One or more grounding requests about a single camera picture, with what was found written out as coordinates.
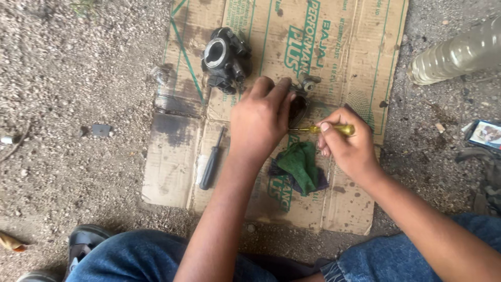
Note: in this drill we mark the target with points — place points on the small clear plastic piece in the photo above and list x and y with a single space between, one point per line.
158 74

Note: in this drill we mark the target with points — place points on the dark purple cloth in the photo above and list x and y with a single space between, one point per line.
323 182

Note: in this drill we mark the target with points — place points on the clear plastic bottle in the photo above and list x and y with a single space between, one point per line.
458 53

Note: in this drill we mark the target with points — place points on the person's blue jeans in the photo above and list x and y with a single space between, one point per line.
156 258

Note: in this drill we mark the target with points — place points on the small grey metal plate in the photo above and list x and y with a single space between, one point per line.
101 130

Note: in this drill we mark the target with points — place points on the metal carburetor float bowl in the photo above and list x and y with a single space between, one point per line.
300 102

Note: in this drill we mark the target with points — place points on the green cloth rag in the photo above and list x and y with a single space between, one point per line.
301 164

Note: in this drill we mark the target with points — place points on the flattened printed cardboard sheet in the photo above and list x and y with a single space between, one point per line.
274 47

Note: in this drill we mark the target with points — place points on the person's left hand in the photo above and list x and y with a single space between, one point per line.
256 117

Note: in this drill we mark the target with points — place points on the smartphone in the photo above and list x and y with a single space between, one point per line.
485 135

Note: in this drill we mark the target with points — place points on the orange dry leaf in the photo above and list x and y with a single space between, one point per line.
11 242

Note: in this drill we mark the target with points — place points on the black carburetor body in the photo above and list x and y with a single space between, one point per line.
226 58

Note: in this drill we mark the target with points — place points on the person's right hand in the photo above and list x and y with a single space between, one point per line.
348 151

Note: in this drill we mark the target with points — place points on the black sandal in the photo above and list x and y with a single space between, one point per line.
82 245

